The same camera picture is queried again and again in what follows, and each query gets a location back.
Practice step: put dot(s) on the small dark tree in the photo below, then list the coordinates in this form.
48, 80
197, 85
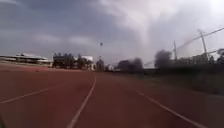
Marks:
100, 65

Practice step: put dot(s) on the clump of dark trees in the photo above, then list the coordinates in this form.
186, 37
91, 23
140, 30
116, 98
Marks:
128, 65

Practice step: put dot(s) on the tall floodlight mast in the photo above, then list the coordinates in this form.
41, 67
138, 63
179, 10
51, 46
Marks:
101, 50

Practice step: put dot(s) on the white building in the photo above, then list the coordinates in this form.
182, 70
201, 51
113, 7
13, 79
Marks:
89, 58

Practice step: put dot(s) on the row of dark trees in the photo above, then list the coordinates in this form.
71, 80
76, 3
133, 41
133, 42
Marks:
63, 61

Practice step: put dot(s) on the round dark tree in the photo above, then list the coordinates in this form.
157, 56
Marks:
162, 59

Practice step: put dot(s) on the dark hedge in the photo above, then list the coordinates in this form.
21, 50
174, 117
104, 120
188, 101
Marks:
186, 69

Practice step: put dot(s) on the low flat-roofed building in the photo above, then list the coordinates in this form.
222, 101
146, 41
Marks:
28, 59

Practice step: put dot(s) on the tall net fence with poles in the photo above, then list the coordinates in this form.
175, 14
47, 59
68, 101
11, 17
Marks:
203, 43

